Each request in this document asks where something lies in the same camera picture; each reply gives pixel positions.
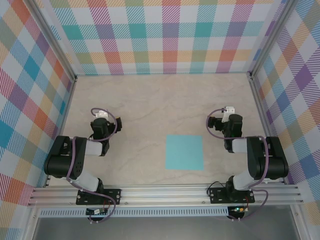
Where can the light blue paper sheet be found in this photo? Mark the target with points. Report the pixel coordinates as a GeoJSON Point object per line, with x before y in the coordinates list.
{"type": "Point", "coordinates": [184, 152]}

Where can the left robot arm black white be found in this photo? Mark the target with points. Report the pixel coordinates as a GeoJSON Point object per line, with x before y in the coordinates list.
{"type": "Point", "coordinates": [60, 162]}

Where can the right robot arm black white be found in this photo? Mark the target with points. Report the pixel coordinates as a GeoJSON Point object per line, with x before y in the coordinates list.
{"type": "Point", "coordinates": [272, 160]}

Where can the small right circuit board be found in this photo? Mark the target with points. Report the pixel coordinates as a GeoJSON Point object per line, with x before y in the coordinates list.
{"type": "Point", "coordinates": [238, 209]}

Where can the small circuit board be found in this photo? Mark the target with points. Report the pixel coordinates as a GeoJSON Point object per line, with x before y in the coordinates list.
{"type": "Point", "coordinates": [238, 209]}
{"type": "Point", "coordinates": [96, 212]}

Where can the small left circuit board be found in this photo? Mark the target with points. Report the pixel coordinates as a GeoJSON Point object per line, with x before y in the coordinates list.
{"type": "Point", "coordinates": [96, 212]}

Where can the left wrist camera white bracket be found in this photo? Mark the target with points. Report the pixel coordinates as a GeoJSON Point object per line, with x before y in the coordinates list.
{"type": "Point", "coordinates": [101, 114]}

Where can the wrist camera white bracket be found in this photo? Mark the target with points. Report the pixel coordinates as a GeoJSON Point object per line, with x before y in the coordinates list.
{"type": "Point", "coordinates": [230, 110]}
{"type": "Point", "coordinates": [101, 114]}

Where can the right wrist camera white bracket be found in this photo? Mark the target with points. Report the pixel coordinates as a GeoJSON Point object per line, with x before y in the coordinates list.
{"type": "Point", "coordinates": [230, 110]}

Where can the aluminium table edge rail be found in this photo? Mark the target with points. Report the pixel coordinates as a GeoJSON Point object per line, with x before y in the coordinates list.
{"type": "Point", "coordinates": [259, 100]}
{"type": "Point", "coordinates": [60, 132]}

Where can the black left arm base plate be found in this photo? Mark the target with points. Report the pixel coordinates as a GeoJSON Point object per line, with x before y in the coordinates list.
{"type": "Point", "coordinates": [112, 196]}

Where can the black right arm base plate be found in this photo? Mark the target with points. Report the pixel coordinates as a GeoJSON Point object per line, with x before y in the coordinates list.
{"type": "Point", "coordinates": [217, 196]}

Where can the aluminium mounting rail beam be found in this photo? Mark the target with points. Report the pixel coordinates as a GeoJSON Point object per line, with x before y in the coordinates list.
{"type": "Point", "coordinates": [162, 195]}

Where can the aluminium frame post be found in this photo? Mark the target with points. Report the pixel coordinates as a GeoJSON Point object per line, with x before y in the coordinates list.
{"type": "Point", "coordinates": [54, 40]}
{"type": "Point", "coordinates": [271, 37]}

